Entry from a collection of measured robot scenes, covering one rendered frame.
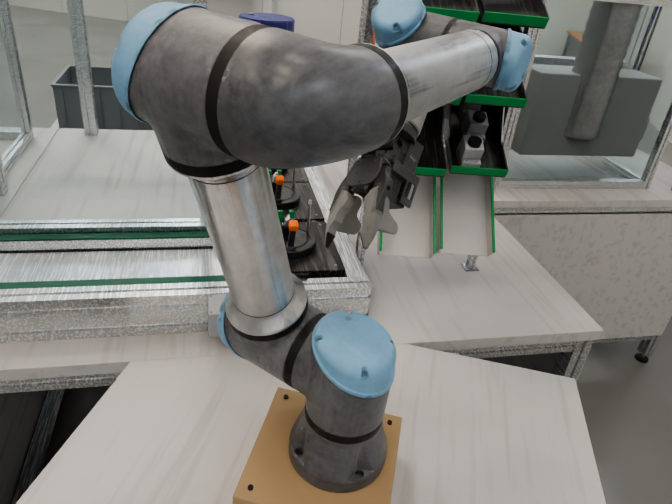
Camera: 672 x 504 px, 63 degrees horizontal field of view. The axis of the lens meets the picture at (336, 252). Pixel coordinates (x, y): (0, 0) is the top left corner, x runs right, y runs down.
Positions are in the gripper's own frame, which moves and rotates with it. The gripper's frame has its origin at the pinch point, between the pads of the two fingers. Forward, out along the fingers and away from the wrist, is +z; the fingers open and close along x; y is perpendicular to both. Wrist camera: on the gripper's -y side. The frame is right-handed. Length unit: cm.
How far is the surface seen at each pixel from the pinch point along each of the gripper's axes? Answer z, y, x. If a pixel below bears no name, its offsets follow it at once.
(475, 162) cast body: -37, 38, 16
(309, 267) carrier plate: -3.1, 22.4, 40.0
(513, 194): -68, 107, 59
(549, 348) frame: -7, 78, 12
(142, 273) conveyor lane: 11, -4, 64
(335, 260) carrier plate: -7.4, 28.1, 39.4
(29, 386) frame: 40, -17, 60
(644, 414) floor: -15, 207, 41
